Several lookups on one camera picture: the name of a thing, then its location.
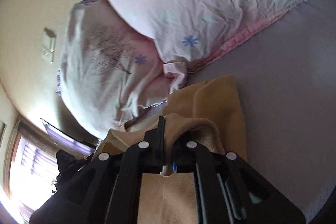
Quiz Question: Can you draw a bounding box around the tan long-sleeve shirt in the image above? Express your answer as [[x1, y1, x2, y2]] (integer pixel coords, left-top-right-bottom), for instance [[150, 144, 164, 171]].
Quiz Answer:
[[98, 74, 249, 224]]

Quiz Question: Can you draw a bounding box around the left floral pink pillow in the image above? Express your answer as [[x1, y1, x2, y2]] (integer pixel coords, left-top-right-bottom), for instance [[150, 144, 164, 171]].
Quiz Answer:
[[59, 0, 187, 139]]

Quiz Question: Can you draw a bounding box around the lavender bed sheet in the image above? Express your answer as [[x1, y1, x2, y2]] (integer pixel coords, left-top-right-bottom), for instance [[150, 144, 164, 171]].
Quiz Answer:
[[188, 0, 335, 220]]

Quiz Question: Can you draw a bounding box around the white wall switch plate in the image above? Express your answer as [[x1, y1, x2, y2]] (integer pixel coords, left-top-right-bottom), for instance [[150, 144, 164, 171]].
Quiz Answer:
[[41, 27, 57, 64]]

